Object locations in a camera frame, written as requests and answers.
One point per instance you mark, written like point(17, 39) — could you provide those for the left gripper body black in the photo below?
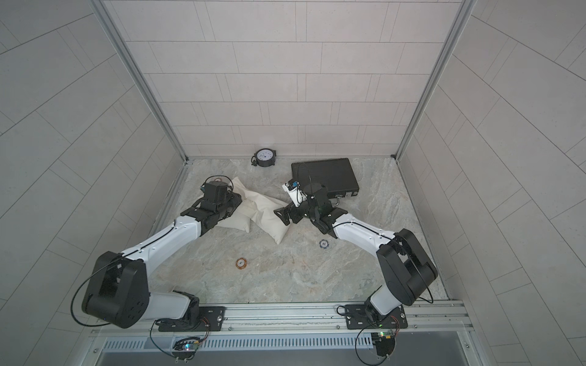
point(229, 202)

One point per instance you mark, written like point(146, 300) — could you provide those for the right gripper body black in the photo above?
point(313, 216)

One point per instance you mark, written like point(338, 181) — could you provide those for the cream cloth soil bag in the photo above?
point(261, 210)

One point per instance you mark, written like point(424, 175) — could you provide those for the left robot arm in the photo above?
point(117, 291)

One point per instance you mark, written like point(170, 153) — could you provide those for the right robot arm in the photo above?
point(406, 267)

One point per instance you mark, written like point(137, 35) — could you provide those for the black hard case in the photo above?
point(337, 175)

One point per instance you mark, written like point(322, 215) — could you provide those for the black round gauge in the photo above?
point(265, 157)

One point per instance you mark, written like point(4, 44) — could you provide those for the white vent grille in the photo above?
point(218, 343)

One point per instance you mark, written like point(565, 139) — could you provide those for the right circuit board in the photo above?
point(383, 343)

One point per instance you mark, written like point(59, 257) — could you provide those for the circuit board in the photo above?
point(185, 349)
point(383, 343)

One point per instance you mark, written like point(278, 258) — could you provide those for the left circuit board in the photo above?
point(185, 349)

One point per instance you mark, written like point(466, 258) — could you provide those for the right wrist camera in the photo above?
point(294, 190)

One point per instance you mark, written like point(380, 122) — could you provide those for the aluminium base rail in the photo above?
point(310, 318)

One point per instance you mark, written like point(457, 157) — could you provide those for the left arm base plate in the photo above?
point(206, 318)

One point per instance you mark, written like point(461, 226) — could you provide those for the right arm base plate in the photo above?
point(357, 317)

